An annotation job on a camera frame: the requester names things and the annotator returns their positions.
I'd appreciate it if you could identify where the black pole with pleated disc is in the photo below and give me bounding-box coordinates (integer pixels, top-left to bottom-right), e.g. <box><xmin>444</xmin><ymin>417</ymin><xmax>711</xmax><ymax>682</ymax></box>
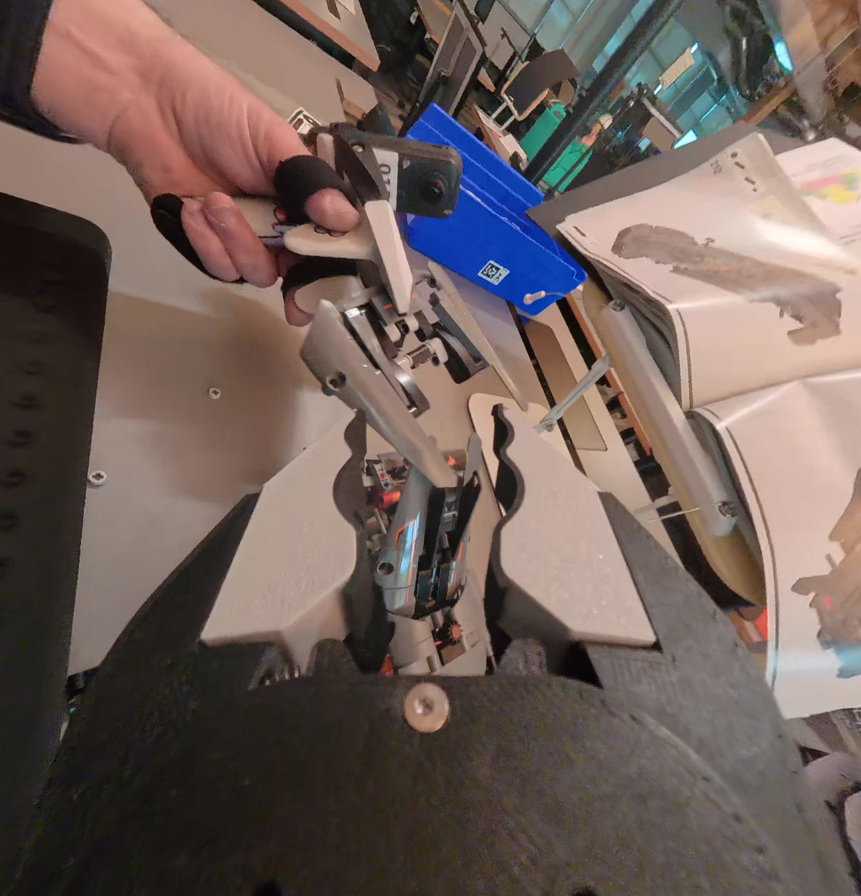
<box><xmin>523</xmin><ymin>0</ymin><xmax>687</xmax><ymax>184</ymax></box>

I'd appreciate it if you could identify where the blue plastic bin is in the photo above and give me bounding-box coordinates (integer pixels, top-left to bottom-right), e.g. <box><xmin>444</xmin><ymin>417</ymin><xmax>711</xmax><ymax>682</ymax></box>
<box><xmin>402</xmin><ymin>104</ymin><xmax>587</xmax><ymax>317</ymax></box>

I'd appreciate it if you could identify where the grey lego car model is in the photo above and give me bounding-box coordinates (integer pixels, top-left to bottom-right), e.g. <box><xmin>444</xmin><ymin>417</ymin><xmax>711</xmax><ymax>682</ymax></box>
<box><xmin>336</xmin><ymin>448</ymin><xmax>494</xmax><ymax>676</ymax></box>

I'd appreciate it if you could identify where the grey and black lego door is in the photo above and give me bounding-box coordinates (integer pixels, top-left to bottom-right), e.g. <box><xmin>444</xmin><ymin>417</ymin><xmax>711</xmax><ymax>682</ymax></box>
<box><xmin>301</xmin><ymin>276</ymin><xmax>491</xmax><ymax>491</ymax></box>

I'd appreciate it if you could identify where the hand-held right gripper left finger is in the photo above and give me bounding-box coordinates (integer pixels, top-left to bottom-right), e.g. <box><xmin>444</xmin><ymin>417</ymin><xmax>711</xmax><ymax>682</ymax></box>
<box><xmin>201</xmin><ymin>412</ymin><xmax>368</xmax><ymax>650</ymax></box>

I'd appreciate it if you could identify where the person's left forearm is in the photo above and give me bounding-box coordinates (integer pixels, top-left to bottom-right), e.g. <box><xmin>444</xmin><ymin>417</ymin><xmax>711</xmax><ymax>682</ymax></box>
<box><xmin>0</xmin><ymin>0</ymin><xmax>62</xmax><ymax>141</ymax></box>

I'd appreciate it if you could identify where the orange box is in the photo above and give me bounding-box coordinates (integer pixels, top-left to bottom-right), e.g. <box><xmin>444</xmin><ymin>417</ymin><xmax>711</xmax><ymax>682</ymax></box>
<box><xmin>726</xmin><ymin>603</ymin><xmax>769</xmax><ymax>644</ymax></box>

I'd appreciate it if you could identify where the lego instruction booklet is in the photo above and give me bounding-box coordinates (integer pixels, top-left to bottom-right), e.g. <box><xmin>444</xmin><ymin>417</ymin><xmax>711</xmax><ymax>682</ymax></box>
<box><xmin>555</xmin><ymin>132</ymin><xmax>861</xmax><ymax>721</ymax></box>

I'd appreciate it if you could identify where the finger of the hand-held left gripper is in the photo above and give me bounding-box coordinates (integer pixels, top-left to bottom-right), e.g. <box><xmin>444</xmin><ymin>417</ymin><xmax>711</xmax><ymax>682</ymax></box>
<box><xmin>364</xmin><ymin>199</ymin><xmax>415</xmax><ymax>314</ymax></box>
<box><xmin>428</xmin><ymin>262</ymin><xmax>530</xmax><ymax>411</ymax></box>

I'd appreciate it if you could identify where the person's left hand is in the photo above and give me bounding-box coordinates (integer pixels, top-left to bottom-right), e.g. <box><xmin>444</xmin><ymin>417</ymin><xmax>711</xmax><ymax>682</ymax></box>
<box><xmin>31</xmin><ymin>0</ymin><xmax>365</xmax><ymax>328</ymax></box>

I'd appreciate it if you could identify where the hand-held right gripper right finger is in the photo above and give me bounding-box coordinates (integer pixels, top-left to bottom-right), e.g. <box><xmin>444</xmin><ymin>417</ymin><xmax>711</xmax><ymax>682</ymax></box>
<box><xmin>488</xmin><ymin>405</ymin><xmax>657</xmax><ymax>648</ymax></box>

